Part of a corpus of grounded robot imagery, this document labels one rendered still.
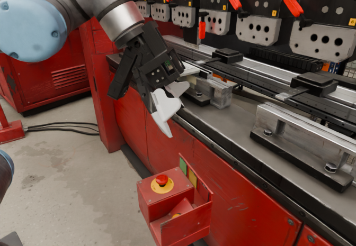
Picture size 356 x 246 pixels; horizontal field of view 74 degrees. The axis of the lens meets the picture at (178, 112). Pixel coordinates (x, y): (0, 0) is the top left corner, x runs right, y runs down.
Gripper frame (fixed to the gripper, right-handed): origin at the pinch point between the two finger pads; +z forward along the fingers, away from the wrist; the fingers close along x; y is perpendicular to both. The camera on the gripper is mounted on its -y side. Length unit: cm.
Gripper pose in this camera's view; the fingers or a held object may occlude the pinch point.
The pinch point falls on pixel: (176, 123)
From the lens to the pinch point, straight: 50.8
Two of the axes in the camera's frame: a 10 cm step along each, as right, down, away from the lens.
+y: 8.4, -4.3, -3.4
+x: 1.7, -3.9, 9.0
